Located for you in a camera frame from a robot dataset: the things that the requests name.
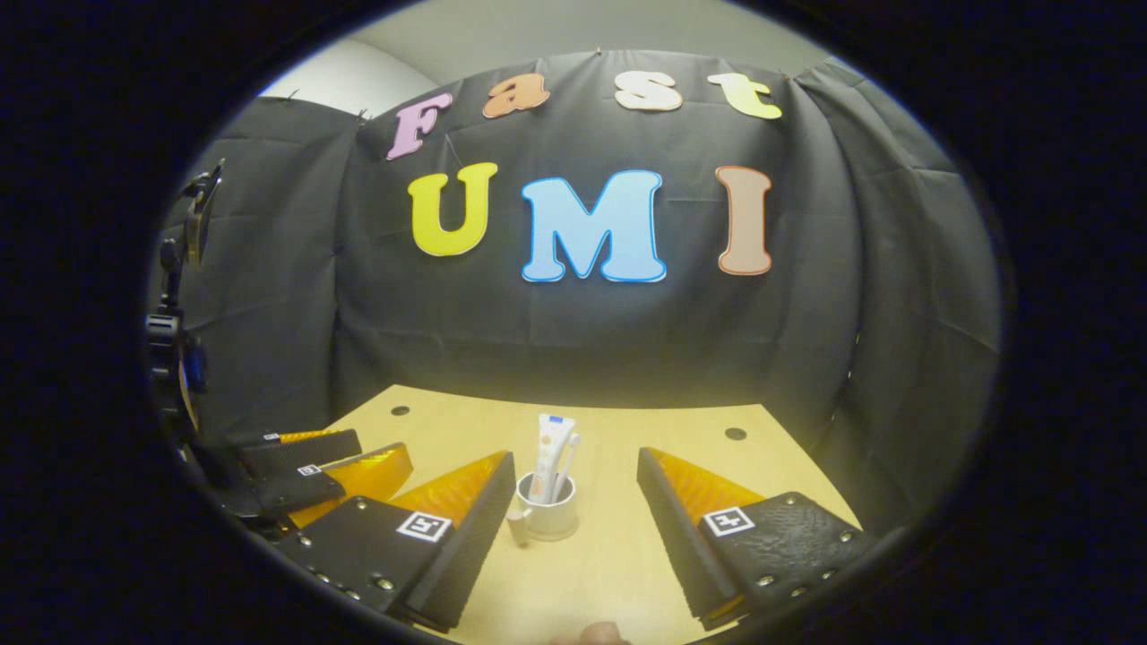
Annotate black backdrop cloth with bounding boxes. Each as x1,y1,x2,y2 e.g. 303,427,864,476
157,49,1003,538

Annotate white toothpaste tube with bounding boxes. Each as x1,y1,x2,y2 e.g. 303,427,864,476
527,413,577,505

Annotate wooden desktop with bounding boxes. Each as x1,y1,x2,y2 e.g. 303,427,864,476
323,385,863,645

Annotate white toothbrush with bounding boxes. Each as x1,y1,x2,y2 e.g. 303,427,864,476
550,433,582,503

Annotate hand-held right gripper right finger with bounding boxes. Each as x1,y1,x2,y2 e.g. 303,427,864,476
637,447,875,630

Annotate white cup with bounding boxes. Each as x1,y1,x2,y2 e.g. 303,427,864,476
507,472,580,543

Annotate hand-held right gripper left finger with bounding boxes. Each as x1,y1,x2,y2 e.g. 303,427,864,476
273,450,518,632

